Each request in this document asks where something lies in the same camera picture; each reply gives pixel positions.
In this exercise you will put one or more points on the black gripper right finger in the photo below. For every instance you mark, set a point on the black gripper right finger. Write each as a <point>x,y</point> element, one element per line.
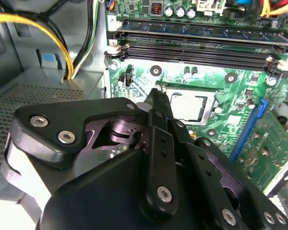
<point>213,191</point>

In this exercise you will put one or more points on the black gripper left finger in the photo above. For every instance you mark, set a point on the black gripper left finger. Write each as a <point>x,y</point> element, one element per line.
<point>50,112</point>

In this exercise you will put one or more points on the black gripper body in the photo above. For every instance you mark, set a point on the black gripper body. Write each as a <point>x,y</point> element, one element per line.
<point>98,203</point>

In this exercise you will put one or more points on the metal socket cover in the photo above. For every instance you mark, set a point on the metal socket cover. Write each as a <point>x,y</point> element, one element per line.
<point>211,105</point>

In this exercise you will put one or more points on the silver CPU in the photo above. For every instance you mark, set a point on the silver CPU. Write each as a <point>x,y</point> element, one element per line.
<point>189,107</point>

